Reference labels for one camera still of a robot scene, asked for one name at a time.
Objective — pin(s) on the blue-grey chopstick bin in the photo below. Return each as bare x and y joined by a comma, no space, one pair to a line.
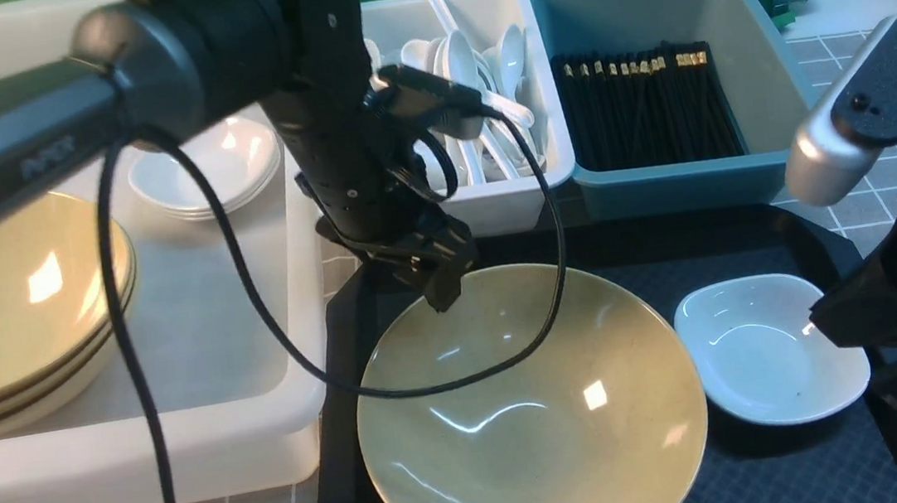
767,93

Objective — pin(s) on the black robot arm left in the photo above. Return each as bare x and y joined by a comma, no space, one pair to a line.
140,70

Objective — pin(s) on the yellow-green noodle bowl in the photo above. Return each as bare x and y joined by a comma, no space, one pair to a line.
608,410

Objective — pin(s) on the top stacked yellow-green bowl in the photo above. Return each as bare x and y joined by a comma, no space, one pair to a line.
54,220

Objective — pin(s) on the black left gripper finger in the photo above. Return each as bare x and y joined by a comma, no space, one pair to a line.
441,283

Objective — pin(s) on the bundle of black chopsticks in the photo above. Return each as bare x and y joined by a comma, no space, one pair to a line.
653,107

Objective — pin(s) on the middle stacked yellow-green bowl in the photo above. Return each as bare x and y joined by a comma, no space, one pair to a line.
54,326

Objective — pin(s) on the stacked yellow-green bowl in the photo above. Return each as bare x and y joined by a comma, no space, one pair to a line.
54,220
54,326
80,390

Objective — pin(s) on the top stacked white dish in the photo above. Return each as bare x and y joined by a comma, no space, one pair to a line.
233,139

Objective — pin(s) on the pile of white spoons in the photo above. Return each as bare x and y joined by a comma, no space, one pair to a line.
497,71

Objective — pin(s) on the white square sauce dish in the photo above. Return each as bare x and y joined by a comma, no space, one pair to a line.
759,356

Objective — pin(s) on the lower stacked white dish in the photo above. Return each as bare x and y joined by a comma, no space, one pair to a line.
171,189

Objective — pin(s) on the stacked white dish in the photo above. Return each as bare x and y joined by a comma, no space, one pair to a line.
171,189
233,139

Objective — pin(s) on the bottom stacked yellow-green bowl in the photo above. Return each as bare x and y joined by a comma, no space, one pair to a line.
80,390

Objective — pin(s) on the white spoon bin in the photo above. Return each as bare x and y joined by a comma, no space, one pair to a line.
498,207

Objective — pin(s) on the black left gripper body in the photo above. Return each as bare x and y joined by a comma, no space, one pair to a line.
356,164

